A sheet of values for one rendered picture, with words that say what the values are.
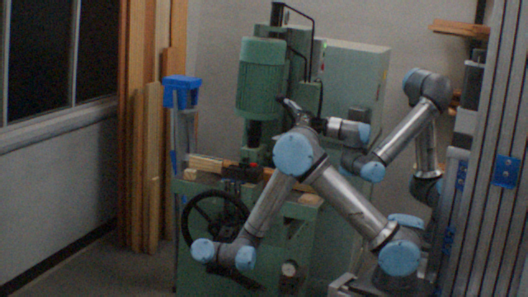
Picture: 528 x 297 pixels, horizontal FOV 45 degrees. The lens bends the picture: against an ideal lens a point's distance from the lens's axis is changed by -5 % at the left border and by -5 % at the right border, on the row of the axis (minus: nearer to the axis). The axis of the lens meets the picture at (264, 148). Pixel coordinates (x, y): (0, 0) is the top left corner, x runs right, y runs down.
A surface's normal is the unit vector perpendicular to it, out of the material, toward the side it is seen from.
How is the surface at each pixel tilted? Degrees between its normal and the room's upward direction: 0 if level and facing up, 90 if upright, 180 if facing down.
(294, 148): 85
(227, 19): 90
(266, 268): 90
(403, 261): 95
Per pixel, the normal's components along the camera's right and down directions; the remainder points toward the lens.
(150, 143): 0.95, 0.12
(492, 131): -0.54, 0.15
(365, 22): -0.30, 0.21
